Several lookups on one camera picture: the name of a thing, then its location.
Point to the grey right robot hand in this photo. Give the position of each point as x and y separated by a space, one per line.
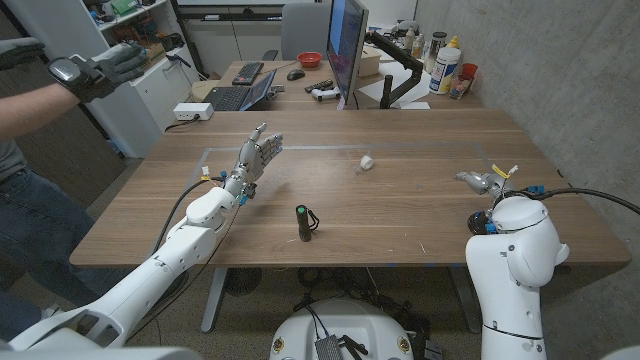
482 182

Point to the person's gloved left hand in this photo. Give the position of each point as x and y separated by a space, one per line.
19 54

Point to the person's gloved right hand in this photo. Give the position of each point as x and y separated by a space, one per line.
100 72

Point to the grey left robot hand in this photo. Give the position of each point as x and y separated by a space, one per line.
252 160

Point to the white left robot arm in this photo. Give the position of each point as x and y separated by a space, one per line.
150 275

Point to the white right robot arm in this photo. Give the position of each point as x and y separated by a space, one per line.
515 265

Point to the person's bare right forearm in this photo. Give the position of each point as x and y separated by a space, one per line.
32 112

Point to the white shelf cabinet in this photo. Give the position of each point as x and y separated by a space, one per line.
145 100

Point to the cardboard box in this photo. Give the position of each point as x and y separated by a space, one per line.
156 52

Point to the open black laptop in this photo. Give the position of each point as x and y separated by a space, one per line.
230 97

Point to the wooden back desk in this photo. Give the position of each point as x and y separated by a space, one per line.
290 97

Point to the white power strip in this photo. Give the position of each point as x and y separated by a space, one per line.
192 111

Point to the black keyboard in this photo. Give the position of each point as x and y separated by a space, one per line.
248 73

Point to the black computer mouse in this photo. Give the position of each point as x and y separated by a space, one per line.
296 74

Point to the clear glass cup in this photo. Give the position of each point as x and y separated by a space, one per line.
460 87

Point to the white game controller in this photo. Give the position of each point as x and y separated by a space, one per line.
325 94

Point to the black remote control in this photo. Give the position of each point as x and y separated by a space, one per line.
319 85

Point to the red cup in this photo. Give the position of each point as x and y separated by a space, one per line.
469 70

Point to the red bowl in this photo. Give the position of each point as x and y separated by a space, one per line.
309 60

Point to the white wipes canister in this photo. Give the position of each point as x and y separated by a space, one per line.
444 70

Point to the round black fan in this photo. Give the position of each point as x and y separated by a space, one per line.
242 281

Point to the white paper sheets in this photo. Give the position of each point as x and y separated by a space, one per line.
380 90

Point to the grey office chair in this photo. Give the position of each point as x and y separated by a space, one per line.
305 30

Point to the yellow capped bottle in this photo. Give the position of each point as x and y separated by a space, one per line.
453 42

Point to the tall jar with dark lid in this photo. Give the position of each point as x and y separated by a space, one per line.
434 47

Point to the black computer monitor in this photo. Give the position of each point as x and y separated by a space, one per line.
345 45

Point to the beige box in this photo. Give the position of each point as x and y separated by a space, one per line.
370 62

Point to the person in grey shirt and jeans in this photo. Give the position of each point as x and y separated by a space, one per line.
40 230

